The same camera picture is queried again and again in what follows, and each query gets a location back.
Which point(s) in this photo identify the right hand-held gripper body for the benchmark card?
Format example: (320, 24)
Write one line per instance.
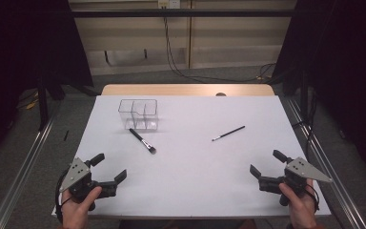
(298, 170)

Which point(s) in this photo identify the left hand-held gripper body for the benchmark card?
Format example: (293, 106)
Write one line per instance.
(77, 173)

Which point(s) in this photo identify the thick black makeup brush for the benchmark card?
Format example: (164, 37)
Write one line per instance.
(143, 141)

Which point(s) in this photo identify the clear plastic organizer box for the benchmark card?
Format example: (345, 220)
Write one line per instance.
(138, 114)

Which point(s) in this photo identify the person's left hand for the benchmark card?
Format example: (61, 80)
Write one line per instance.
(77, 210)

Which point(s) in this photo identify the person's right hand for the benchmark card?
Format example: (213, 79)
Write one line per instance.
(300, 208)

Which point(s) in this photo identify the small black stick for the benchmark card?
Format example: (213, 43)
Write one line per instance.
(65, 135)

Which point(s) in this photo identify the white table sheet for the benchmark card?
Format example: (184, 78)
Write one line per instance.
(187, 178)

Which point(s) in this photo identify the light wooden table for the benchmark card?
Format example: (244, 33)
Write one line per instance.
(171, 90)

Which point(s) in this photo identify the dark right curtain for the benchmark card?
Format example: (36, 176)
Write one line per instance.
(346, 63)

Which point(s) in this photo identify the dark curtain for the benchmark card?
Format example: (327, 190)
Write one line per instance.
(22, 41)
(346, 63)

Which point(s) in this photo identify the dark left curtain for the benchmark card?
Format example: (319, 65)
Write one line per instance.
(22, 41)

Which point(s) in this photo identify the thin brass upright strip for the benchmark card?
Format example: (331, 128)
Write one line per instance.
(190, 38)

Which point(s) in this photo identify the right aluminium floor rail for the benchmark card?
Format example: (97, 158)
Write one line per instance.
(330, 159)

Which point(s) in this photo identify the aluminium floor rail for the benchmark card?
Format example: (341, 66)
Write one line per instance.
(22, 171)
(330, 159)

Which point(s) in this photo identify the left aluminium floor rail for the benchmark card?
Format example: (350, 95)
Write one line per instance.
(22, 171)

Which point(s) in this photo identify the black right stand post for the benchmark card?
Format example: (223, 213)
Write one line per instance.
(304, 95)

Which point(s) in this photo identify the black stand post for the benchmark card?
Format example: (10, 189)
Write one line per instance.
(43, 105)
(304, 95)

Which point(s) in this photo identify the black left stand post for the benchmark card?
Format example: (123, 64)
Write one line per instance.
(43, 105)

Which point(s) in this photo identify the black horizontal frame bar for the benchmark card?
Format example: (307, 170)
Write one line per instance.
(178, 13)

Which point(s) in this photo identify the white wall socket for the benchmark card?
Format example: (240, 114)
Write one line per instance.
(169, 4)

